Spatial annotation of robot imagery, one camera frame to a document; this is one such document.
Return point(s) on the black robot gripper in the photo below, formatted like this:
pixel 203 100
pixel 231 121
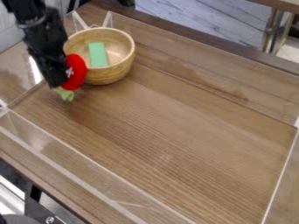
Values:
pixel 44 36

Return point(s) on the red plush fruit green leaves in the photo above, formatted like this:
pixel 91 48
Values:
pixel 76 74

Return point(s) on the green rectangular block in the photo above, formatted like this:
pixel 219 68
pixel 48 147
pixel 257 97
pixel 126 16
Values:
pixel 98 54

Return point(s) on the wooden bowl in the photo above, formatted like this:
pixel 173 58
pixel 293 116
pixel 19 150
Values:
pixel 107 50

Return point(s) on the clear acrylic tray walls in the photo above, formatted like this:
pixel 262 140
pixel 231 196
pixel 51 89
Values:
pixel 190 142

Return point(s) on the metal table leg background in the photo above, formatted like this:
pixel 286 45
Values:
pixel 277 30

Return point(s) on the black metal frame bracket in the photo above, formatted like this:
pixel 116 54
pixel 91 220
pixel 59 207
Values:
pixel 35 210

